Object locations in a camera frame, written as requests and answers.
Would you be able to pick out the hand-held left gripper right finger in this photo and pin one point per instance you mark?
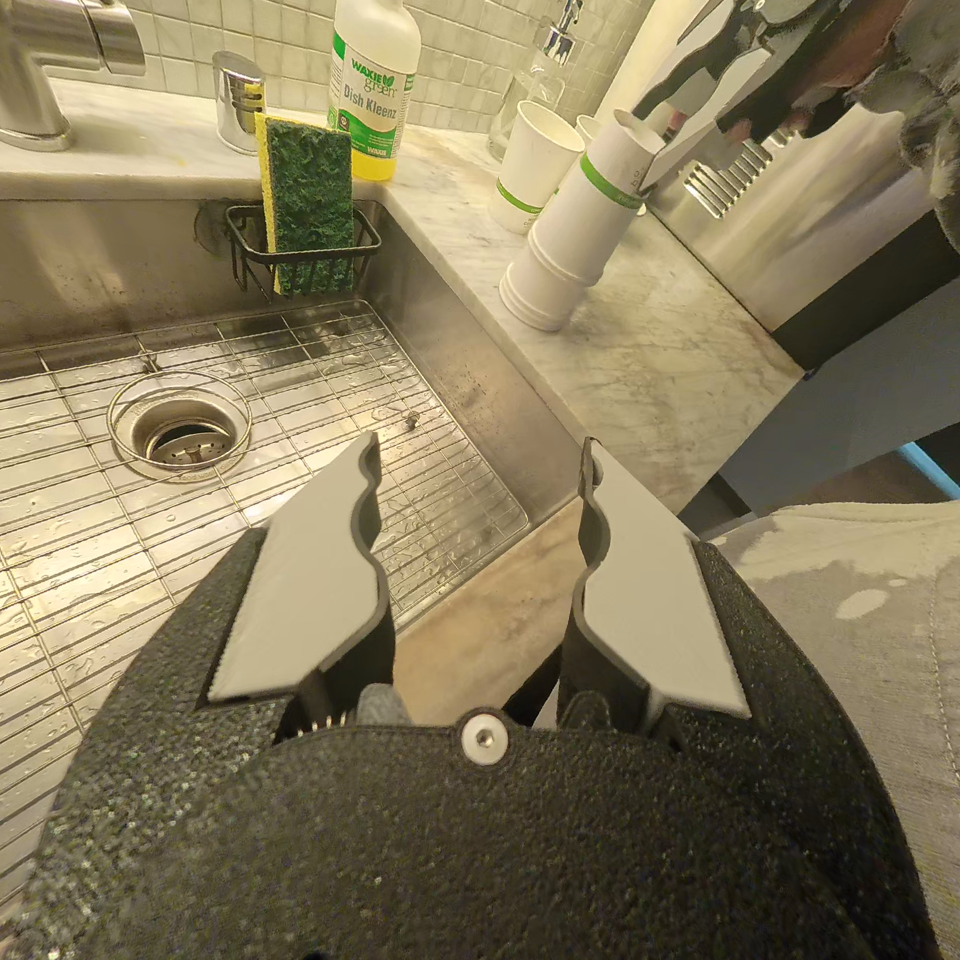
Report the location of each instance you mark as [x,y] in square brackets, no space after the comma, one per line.
[652,607]

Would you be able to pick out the stainless steel sink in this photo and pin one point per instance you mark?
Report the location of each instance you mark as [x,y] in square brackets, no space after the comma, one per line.
[465,360]

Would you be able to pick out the person's right hand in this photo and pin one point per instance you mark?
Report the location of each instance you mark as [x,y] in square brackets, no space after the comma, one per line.
[855,67]

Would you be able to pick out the green and yellow sponge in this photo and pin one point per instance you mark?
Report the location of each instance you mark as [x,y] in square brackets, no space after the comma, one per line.
[311,187]

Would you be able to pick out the metal sink drain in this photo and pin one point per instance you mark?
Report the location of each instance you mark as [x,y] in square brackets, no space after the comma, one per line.
[180,442]

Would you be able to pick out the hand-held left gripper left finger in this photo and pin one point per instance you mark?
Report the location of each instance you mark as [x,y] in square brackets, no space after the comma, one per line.
[300,600]

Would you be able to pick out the clear glass soap dispenser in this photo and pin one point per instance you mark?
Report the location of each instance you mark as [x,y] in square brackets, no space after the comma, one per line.
[559,37]

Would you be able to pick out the dish soap pump bottle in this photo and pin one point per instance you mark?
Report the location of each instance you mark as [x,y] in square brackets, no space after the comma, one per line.
[375,97]

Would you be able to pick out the stainless appliance with vents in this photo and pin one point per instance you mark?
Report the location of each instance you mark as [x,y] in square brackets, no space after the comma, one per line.
[750,247]

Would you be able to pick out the white paper towel roll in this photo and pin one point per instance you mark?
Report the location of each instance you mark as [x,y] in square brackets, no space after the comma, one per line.
[637,52]

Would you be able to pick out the chrome counter cap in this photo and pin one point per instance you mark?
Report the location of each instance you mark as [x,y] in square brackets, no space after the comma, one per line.
[236,105]

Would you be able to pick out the white paper cup green band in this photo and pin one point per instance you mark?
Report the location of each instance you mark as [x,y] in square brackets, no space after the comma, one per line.
[592,217]
[532,180]
[589,131]

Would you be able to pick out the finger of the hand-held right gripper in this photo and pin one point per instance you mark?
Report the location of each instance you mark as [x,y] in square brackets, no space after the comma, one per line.
[750,75]
[720,19]

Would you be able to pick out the brushed steel faucet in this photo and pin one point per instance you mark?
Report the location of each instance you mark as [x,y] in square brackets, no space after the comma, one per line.
[30,97]

